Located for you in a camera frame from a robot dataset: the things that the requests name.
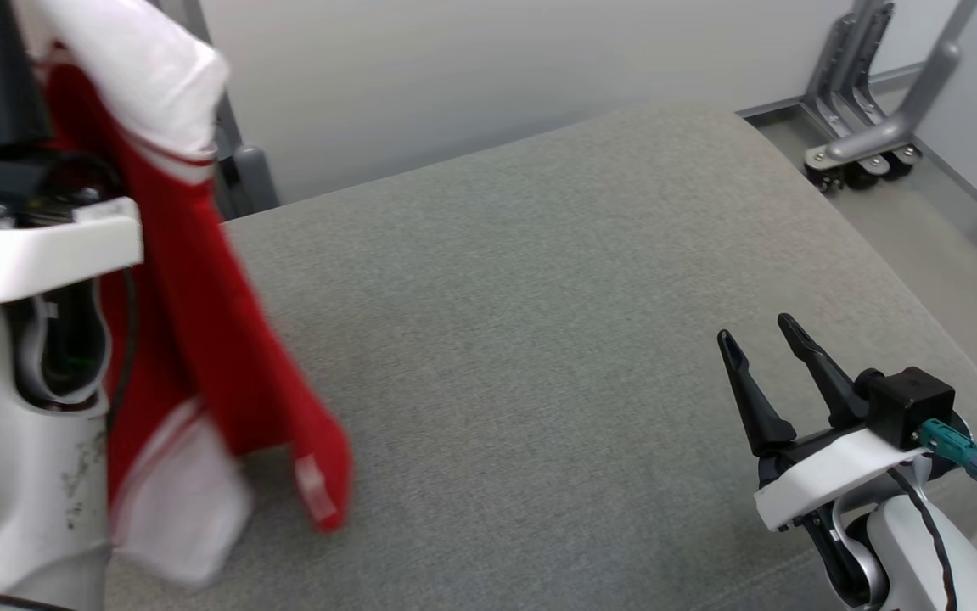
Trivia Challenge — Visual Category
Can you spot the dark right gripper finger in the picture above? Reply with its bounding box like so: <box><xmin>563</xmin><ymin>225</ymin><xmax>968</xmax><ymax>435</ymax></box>
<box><xmin>716</xmin><ymin>328</ymin><xmax>798</xmax><ymax>457</ymax></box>
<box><xmin>777</xmin><ymin>313</ymin><xmax>869</xmax><ymax>429</ymax></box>

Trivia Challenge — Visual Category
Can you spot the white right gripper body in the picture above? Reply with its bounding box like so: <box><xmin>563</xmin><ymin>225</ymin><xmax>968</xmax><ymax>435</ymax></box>
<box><xmin>754</xmin><ymin>420</ymin><xmax>932</xmax><ymax>534</ymax></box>

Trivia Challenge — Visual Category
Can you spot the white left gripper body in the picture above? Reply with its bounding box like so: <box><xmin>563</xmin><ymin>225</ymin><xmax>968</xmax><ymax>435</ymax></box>
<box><xmin>0</xmin><ymin>149</ymin><xmax>146</xmax><ymax>308</ymax></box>

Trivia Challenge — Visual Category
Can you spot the red Bulls 23 jersey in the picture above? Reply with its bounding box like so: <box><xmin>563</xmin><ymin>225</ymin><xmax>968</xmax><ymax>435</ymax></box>
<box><xmin>13</xmin><ymin>0</ymin><xmax>355</xmax><ymax>591</ymax></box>

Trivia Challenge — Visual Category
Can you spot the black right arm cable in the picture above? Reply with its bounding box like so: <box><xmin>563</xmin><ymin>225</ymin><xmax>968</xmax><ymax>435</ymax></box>
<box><xmin>885</xmin><ymin>465</ymin><xmax>962</xmax><ymax>611</ymax></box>

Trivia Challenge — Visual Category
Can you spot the teal right camera connector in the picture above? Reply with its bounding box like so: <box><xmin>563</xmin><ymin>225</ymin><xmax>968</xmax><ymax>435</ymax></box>
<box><xmin>919</xmin><ymin>418</ymin><xmax>977</xmax><ymax>483</ymax></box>

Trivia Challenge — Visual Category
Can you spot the grey metal partition post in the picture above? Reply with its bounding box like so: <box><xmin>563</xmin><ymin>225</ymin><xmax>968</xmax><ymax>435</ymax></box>
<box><xmin>157</xmin><ymin>0</ymin><xmax>282</xmax><ymax>223</ymax></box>

